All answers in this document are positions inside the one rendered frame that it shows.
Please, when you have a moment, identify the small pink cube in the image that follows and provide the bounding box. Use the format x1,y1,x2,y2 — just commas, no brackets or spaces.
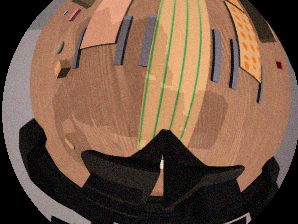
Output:
68,8,81,22

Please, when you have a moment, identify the red cylinder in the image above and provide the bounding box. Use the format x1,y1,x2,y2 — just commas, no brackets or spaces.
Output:
275,61,283,69

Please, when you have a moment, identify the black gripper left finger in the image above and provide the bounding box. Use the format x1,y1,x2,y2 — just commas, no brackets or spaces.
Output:
81,129,166,204

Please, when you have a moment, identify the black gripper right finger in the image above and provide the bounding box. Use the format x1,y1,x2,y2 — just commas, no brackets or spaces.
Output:
162,129,245,210

